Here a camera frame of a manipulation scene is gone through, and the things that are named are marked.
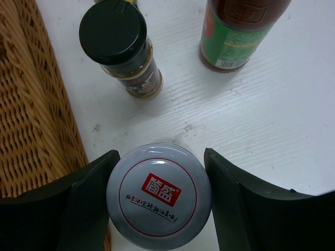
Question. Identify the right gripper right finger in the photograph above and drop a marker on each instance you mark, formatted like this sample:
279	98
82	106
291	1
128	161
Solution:
253	214

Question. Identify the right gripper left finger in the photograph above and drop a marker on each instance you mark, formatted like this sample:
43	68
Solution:
69	213

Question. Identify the white-lid sauce jar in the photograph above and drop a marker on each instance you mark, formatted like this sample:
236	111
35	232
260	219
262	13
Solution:
159	196

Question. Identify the brown wicker divided basket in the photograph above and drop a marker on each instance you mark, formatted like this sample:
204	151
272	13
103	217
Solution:
40	142

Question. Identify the black-cap pepper jar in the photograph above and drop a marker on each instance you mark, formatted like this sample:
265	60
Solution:
114	35

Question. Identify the green-label chili sauce bottle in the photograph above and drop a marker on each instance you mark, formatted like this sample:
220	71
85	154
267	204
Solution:
233	30

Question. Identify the yellow-label oil bottle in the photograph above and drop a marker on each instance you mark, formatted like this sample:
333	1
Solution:
134	2

